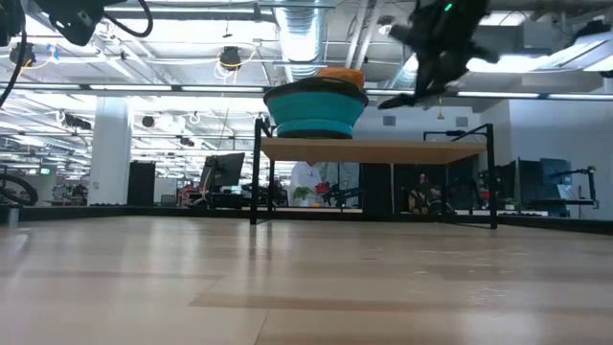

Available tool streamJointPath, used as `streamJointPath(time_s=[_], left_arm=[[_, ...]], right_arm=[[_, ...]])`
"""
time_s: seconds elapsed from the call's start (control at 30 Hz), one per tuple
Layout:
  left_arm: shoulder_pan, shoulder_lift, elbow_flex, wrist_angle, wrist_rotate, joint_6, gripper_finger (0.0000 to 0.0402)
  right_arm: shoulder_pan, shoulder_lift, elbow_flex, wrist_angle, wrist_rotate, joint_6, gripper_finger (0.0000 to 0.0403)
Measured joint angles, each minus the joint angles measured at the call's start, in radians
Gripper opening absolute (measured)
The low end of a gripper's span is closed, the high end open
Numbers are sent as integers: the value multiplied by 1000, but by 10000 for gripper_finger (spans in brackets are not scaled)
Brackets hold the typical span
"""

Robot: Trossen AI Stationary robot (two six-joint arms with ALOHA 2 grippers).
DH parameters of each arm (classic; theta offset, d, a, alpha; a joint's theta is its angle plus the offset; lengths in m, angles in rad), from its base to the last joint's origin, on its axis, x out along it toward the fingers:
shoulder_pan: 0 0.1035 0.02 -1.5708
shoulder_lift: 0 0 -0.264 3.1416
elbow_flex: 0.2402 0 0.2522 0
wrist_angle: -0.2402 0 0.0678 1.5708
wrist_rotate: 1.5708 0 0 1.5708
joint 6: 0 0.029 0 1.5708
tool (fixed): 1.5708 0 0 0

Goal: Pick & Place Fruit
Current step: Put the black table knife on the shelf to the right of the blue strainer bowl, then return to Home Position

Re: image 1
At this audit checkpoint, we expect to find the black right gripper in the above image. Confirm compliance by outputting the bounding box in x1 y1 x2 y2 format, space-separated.
376 0 501 111

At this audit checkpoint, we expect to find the orange toy fruit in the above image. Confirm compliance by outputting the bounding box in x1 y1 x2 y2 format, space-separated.
316 66 367 91

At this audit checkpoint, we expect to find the long ceiling light strip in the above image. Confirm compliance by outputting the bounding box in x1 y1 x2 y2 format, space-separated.
363 89 613 102
0 82 265 93

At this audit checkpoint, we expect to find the wooden shelf with black legs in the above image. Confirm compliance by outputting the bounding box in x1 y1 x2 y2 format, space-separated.
248 116 498 230

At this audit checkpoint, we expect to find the person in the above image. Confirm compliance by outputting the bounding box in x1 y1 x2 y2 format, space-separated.
288 160 336 208
409 172 444 215

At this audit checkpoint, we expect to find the blue collapsible bowl grey rim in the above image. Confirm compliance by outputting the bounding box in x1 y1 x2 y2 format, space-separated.
262 76 371 141

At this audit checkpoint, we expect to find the dark blue monitor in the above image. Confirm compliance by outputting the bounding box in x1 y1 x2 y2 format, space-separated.
540 157 573 200

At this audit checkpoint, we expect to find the black ceiling device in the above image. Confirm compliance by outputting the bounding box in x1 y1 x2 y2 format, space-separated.
8 41 37 67
218 45 243 72

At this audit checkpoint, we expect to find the black computer monitor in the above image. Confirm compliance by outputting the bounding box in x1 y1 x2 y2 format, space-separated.
198 151 246 191

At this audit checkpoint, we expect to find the black cabinet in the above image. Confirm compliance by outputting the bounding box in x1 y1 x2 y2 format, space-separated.
126 160 157 207

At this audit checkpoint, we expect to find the white room pillar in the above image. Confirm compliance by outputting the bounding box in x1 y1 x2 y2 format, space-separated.
87 95 133 207

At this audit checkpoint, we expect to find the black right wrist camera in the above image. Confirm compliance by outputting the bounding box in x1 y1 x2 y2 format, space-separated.
388 22 419 48

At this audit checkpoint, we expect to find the silver ribbed ceiling duct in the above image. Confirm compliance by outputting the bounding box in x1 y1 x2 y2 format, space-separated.
275 0 331 81

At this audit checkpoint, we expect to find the black left wrist camera cable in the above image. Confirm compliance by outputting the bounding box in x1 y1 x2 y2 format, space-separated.
102 0 155 39

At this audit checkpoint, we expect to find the black aluminium table frame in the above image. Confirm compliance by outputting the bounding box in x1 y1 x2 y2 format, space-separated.
0 204 613 236

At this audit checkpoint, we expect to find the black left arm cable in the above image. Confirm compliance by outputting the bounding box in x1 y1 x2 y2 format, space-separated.
0 26 28 109

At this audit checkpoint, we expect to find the black curved hose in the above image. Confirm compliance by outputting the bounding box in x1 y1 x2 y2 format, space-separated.
0 172 39 206

